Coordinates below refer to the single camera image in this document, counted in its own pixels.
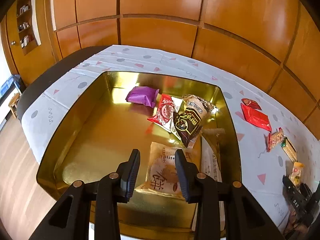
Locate yellow nut snack bag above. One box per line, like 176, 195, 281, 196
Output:
289, 161, 304, 187

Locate beige pastry packet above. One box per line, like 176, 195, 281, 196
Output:
135, 142, 183, 199

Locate green edged cracker packet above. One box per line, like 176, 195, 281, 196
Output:
281, 137, 298, 163

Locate brown coffee snack packet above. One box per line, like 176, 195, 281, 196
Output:
170, 94, 219, 148

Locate puffed rice bar packet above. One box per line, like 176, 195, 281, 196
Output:
267, 127, 284, 152

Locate red white wafer packet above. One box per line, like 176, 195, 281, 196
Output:
147, 94, 183, 133

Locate bright red snack packet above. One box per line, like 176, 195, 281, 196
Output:
241, 103, 272, 132

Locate purple pastry packet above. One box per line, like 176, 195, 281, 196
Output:
126, 86, 159, 108

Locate small dark red packet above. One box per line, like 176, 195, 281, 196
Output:
242, 98, 261, 111

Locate white milk powder sachet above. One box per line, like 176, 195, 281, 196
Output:
191, 136, 225, 232

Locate person right hand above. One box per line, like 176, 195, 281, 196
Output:
283, 210, 309, 239

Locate patterned white tablecloth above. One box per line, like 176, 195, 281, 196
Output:
18, 45, 319, 233

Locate gold metal tin box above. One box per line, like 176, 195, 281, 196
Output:
36, 72, 241, 239

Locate wooden stool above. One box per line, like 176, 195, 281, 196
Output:
8, 93, 21, 119

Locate blue storage bins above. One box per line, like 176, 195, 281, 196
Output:
1, 74, 21, 98

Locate wooden shelf cabinet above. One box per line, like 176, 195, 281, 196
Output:
5, 0, 56, 86

